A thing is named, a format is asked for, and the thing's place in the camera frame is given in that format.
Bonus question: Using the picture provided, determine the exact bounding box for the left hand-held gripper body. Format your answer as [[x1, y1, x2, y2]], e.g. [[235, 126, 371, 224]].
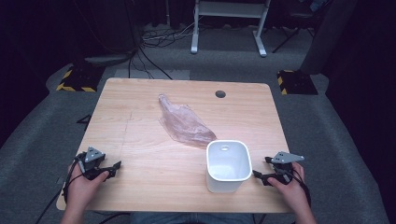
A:
[[76, 147, 108, 181]]

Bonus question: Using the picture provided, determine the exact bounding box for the white metal desk frame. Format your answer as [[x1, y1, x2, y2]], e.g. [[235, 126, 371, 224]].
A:
[[190, 0, 272, 58]]

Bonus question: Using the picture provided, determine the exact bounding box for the grey stand base plate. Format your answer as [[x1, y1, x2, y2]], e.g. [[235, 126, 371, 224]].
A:
[[83, 53, 136, 67]]

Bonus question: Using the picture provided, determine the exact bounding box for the white plastic bin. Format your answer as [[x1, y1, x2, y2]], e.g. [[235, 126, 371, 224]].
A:
[[205, 139, 253, 193]]

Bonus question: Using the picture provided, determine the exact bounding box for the person's left hand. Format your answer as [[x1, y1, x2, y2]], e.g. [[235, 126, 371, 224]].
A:
[[64, 166, 110, 214]]

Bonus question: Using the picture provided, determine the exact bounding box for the black yellow striped base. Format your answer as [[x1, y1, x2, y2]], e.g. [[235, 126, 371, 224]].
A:
[[276, 69, 319, 96], [55, 63, 106, 93]]

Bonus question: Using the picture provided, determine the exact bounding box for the translucent pink plastic bag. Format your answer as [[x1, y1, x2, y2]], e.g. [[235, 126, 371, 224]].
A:
[[157, 92, 218, 149]]

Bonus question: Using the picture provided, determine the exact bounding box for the bundle of floor cables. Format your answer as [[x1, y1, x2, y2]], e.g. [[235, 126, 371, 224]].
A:
[[128, 18, 202, 80]]

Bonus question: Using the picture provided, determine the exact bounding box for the black tripod stand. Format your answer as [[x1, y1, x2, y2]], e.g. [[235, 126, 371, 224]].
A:
[[272, 12, 316, 54]]

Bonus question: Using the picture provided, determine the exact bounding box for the person's right hand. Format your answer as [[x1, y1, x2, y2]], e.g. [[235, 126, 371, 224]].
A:
[[266, 161, 309, 216]]

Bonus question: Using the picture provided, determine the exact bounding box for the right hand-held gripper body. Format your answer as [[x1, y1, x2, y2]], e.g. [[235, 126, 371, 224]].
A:
[[270, 151, 305, 186]]

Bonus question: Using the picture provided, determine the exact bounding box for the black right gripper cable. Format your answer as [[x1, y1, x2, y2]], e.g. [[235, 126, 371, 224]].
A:
[[290, 169, 312, 208]]

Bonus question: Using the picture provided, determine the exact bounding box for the grey column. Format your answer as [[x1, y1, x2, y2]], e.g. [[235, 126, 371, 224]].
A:
[[299, 0, 359, 76]]

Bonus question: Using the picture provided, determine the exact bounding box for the black stand leg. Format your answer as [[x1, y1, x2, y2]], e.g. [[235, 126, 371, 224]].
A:
[[77, 114, 93, 132]]

